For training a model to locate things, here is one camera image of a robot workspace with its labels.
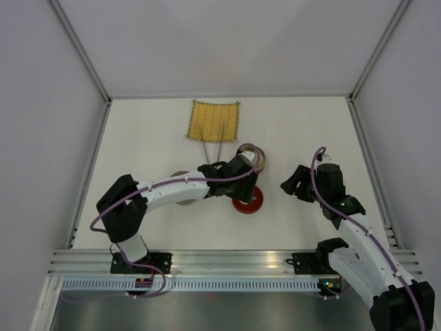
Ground aluminium frame post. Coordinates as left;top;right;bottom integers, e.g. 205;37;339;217
47;0;112;105
348;0;413;103

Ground right aluminium frame post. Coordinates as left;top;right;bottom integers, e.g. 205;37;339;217
348;0;413;103

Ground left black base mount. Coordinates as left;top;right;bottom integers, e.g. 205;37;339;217
110;252;173;274

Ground beige lunch box container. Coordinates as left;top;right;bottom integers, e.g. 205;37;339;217
171;170;196;205

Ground yellow bamboo mat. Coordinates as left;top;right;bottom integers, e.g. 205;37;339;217
186;99;240;143

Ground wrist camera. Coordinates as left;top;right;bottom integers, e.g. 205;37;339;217
239;150;259;167
317;153;333;164

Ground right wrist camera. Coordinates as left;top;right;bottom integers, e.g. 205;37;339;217
317;153;333;164

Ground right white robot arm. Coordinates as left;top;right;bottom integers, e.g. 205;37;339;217
281;163;435;330

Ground red lunch box container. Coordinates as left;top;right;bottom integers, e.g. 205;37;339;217
239;144;266;174

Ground left aluminium frame post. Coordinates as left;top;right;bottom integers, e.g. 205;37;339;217
47;0;112;105

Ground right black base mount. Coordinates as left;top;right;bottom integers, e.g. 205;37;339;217
285;252;326;275

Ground white slotted cable duct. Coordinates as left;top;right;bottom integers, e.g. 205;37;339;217
62;277;318;292

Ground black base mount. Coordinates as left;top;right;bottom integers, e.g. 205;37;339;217
110;252;173;274
285;252;326;275

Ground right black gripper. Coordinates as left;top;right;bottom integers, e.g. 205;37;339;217
279;164;326;203

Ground metal tongs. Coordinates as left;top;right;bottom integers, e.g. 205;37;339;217
198;123;225;163

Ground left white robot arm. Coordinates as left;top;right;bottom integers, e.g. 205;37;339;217
90;150;262;273

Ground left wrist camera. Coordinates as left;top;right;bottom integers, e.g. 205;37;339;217
239;150;259;167

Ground red lunch box lid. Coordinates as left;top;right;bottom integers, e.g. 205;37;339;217
232;186;264;214

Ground aluminium front rail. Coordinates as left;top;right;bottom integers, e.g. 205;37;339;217
48;248;424;277

